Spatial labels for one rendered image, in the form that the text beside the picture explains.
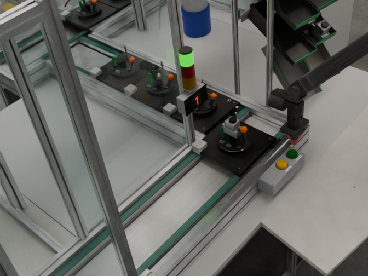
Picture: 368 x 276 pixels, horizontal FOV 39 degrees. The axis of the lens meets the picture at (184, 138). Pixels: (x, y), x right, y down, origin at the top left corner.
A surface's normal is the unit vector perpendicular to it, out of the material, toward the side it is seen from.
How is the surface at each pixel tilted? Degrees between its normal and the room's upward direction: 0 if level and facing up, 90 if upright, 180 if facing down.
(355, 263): 0
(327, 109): 0
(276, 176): 0
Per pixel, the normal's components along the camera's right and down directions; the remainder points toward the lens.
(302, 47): 0.17, -0.46
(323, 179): -0.11, -0.73
